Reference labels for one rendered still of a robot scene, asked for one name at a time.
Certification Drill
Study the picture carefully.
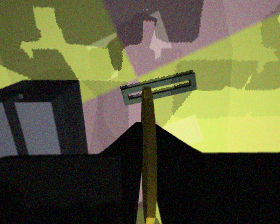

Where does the gold coin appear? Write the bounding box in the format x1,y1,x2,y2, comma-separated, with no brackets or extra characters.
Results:
141,86,157,224

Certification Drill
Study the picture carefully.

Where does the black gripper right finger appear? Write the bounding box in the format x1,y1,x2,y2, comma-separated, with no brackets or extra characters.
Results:
156,124,280,224

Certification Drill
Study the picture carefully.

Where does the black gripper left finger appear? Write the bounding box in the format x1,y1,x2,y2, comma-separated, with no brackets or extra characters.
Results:
0,122,143,224

